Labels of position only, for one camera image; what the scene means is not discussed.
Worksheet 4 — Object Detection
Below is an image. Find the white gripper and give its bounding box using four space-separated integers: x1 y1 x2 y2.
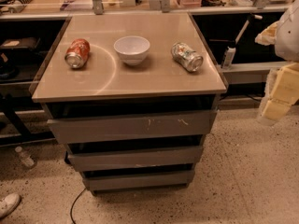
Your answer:
257 63 299 126

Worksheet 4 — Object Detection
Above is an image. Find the grey bottom drawer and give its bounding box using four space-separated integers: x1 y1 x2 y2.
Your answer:
83 170 195 191

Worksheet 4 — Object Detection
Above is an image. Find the grey drawer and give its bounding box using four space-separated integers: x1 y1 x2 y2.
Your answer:
48 110 216 144
83 170 195 191
68 146 203 172

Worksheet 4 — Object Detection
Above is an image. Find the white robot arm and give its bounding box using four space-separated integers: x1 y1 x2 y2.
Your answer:
255 1 299 126

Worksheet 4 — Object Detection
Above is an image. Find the grey drawer cabinet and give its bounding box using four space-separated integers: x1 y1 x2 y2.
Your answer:
30 13 227 181

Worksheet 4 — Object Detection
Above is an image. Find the grey top drawer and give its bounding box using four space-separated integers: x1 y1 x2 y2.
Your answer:
48 110 216 144

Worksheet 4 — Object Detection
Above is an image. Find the grey middle drawer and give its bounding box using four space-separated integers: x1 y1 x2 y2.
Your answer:
68 146 203 172

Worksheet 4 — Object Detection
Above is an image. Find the white glue bottle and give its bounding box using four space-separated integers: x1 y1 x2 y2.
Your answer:
221 47 236 69

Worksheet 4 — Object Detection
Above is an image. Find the silver green soda can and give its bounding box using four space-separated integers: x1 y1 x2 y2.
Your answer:
171 42 204 73

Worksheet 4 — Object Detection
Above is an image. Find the white bowl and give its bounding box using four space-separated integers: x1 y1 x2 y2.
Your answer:
114 35 150 66

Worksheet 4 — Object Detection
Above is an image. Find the orange soda can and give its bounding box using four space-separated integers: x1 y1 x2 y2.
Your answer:
64 38 90 69

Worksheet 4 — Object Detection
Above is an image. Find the black box on shelf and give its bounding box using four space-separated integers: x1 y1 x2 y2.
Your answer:
0 37 40 50

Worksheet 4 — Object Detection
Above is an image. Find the clear plastic water bottle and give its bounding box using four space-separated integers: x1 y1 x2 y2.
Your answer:
15 147 36 168

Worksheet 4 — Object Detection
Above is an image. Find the white sneaker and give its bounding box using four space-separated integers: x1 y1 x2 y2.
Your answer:
0 193 21 218

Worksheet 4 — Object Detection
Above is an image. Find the white handled tool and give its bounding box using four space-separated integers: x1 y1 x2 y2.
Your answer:
235 14 263 44

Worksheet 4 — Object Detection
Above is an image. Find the black floor cable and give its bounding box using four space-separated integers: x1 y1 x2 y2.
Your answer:
69 188 88 224

